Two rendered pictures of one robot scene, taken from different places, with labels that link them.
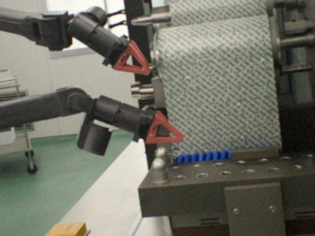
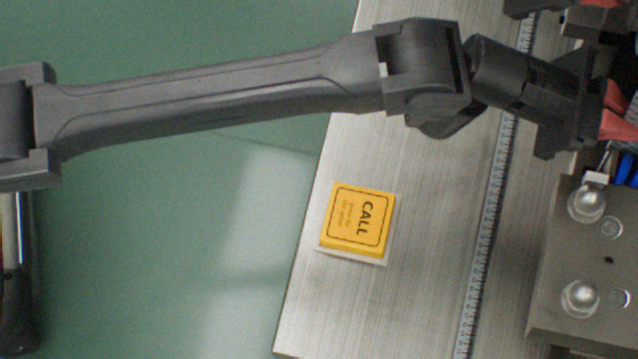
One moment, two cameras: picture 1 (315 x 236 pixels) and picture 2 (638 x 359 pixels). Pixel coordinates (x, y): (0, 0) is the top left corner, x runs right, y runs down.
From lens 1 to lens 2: 1.21 m
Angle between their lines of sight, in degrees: 62
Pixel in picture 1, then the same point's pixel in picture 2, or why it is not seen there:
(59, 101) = (386, 102)
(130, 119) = (539, 119)
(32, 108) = (321, 104)
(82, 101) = (442, 112)
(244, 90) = not seen: outside the picture
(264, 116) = not seen: outside the picture
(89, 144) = (434, 129)
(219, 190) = not seen: outside the picture
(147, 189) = (551, 332)
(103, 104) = (484, 87)
